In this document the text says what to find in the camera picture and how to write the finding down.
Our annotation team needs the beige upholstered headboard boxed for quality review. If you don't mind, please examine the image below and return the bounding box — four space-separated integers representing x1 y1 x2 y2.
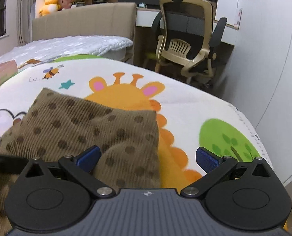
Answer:
31 3 137 41

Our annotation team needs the cartoon animal play mat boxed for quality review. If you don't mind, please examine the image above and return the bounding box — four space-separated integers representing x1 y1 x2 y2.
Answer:
0 54 288 231

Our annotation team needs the beige mesh office chair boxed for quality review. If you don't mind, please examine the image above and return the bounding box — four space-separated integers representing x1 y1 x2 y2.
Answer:
151 0 227 84

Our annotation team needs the white board on desk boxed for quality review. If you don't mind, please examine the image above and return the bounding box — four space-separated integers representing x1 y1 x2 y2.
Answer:
215 0 242 29

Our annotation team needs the yellow duck plush toy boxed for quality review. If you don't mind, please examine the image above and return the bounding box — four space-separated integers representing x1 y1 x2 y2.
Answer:
39 0 61 17

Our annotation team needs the pink gift box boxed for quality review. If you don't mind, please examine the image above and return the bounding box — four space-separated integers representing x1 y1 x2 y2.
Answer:
0 60 18 86

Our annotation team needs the brown polka dot garment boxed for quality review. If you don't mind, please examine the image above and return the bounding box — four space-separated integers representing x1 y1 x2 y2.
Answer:
0 89 162 235

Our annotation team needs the grey window curtain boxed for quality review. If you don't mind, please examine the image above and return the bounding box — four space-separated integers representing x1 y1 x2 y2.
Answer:
17 0 35 46

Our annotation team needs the white quilted mattress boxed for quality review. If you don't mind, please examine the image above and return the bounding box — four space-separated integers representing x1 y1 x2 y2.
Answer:
0 35 133 66

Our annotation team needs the pink plush toy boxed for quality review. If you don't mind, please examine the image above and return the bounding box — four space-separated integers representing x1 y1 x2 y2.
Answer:
59 0 72 10

